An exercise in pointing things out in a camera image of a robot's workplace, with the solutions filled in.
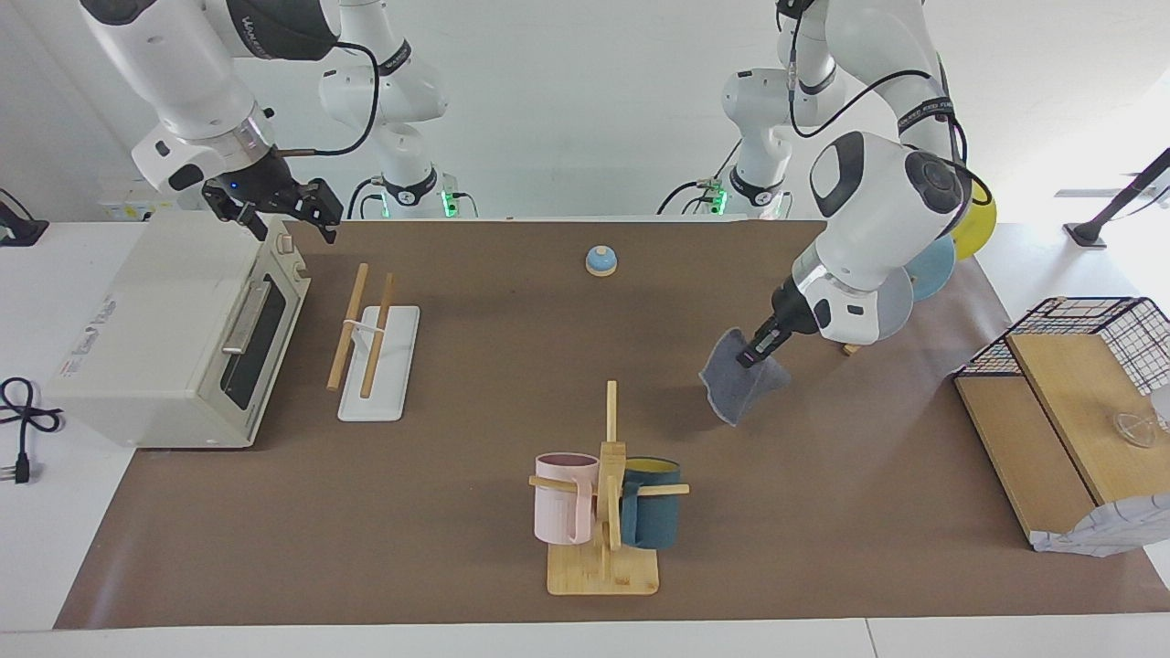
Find black base cable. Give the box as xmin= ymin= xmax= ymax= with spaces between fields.
xmin=346 ymin=176 xmax=385 ymax=220
xmin=656 ymin=181 xmax=723 ymax=217

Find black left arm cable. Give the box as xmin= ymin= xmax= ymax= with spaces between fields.
xmin=788 ymin=0 xmax=995 ymax=207

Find black wire basket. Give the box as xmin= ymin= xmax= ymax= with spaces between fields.
xmin=952 ymin=296 xmax=1170 ymax=398

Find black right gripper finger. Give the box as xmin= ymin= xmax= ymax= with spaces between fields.
xmin=296 ymin=179 xmax=345 ymax=244
xmin=203 ymin=176 xmax=271 ymax=242

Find black power cord with plug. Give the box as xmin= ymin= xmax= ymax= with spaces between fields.
xmin=0 ymin=377 xmax=63 ymax=485

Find black stand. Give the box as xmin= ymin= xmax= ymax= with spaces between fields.
xmin=1063 ymin=146 xmax=1170 ymax=249

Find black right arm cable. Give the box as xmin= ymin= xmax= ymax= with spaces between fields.
xmin=274 ymin=41 xmax=381 ymax=158

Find yellow plate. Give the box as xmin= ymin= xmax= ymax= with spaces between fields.
xmin=951 ymin=178 xmax=998 ymax=260

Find dark teal mug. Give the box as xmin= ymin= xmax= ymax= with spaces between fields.
xmin=620 ymin=457 xmax=682 ymax=551

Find wooden mug tree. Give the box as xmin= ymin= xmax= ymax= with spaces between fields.
xmin=527 ymin=380 xmax=691 ymax=597

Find wooden stepped shelf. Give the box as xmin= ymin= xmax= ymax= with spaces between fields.
xmin=952 ymin=331 xmax=1170 ymax=549

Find pink mug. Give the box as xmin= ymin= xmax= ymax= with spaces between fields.
xmin=534 ymin=452 xmax=601 ymax=547

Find white toaster oven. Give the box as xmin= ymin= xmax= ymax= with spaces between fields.
xmin=44 ymin=212 xmax=312 ymax=451

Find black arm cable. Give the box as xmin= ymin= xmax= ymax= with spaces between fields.
xmin=274 ymin=41 xmax=381 ymax=158
xmin=788 ymin=0 xmax=995 ymax=207

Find light blue plate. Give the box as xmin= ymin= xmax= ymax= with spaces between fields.
xmin=905 ymin=233 xmax=957 ymax=302

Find clear glass lid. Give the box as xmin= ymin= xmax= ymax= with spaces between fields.
xmin=1112 ymin=411 xmax=1157 ymax=449

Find black clamp mount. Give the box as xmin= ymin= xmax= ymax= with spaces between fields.
xmin=0 ymin=187 xmax=48 ymax=248

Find pale grey plate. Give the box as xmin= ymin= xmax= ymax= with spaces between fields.
xmin=873 ymin=267 xmax=915 ymax=344

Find brown table mat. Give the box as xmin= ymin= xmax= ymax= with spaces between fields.
xmin=53 ymin=219 xmax=1170 ymax=630

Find purple and grey towel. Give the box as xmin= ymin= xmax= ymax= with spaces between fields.
xmin=699 ymin=327 xmax=792 ymax=428

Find white power strip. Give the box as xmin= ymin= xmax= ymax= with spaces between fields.
xmin=99 ymin=187 xmax=184 ymax=222

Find white towel rack wooden bars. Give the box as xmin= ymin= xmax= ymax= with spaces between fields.
xmin=326 ymin=262 xmax=421 ymax=423

